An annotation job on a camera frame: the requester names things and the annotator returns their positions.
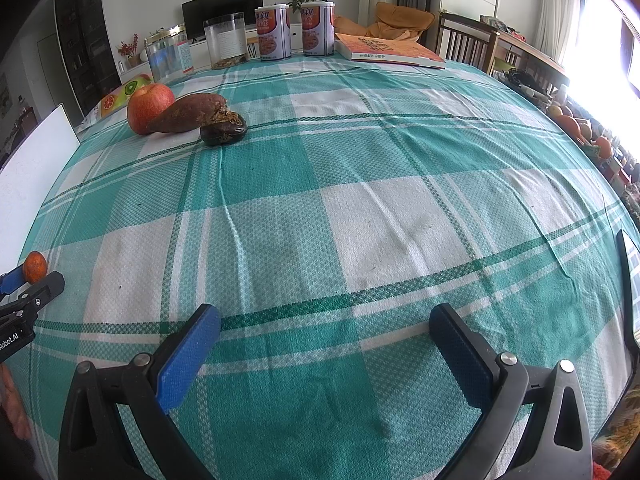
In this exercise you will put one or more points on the brown sweet potato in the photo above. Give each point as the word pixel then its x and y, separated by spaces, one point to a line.
pixel 187 112

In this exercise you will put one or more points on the orange book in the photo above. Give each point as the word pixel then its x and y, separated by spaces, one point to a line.
pixel 392 49

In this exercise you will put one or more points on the white cardboard box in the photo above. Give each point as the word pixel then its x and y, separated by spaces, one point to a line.
pixel 30 185

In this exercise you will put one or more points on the smartphone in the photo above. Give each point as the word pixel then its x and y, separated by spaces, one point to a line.
pixel 631 285

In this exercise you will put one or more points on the basket of oranges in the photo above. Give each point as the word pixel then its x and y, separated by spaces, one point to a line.
pixel 575 127

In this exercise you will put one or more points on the red apple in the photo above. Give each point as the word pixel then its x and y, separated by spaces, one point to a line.
pixel 147 107

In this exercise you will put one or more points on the small orange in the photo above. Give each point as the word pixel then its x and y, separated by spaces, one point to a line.
pixel 35 266

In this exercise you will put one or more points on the row of small bottles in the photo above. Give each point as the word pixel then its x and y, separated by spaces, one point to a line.
pixel 625 170

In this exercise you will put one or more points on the wooden desk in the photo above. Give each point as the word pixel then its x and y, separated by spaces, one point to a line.
pixel 530 55

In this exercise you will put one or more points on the pink labelled can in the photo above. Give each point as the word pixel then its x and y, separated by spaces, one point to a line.
pixel 272 35
pixel 318 30

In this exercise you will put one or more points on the glass jar with gold lid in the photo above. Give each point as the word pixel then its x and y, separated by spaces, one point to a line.
pixel 167 57

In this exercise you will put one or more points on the green checked tablecloth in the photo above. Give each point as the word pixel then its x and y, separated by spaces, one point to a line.
pixel 350 210

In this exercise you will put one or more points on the black television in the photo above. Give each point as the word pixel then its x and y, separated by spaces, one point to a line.
pixel 220 5

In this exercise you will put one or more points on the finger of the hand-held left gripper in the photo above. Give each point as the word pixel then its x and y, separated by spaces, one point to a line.
pixel 47 285
pixel 12 282

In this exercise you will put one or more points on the dark fruit with dried stem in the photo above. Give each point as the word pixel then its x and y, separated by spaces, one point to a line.
pixel 223 130

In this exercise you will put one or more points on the person's left hand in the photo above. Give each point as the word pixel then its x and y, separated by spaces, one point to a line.
pixel 11 400

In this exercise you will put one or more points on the wooden chair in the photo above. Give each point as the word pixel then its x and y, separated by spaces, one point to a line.
pixel 465 40

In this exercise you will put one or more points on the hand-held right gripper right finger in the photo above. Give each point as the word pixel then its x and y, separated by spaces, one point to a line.
pixel 460 355

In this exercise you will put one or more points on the green potted plant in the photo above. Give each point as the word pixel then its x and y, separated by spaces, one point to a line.
pixel 305 0

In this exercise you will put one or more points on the clear jar with black lid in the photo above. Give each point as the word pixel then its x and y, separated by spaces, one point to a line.
pixel 226 40

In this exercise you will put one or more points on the orange lounge chair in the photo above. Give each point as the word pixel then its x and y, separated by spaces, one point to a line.
pixel 400 22

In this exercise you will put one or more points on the fruit printed packet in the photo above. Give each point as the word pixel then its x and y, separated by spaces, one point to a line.
pixel 117 97

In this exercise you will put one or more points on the black display cabinet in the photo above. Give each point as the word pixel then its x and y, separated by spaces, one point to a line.
pixel 85 35

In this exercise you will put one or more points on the red flowers in vase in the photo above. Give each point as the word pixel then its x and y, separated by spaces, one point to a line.
pixel 129 50

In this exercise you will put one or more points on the white curtain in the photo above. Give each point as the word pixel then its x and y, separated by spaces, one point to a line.
pixel 557 0

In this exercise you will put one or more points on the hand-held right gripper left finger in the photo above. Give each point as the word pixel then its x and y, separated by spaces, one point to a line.
pixel 190 355

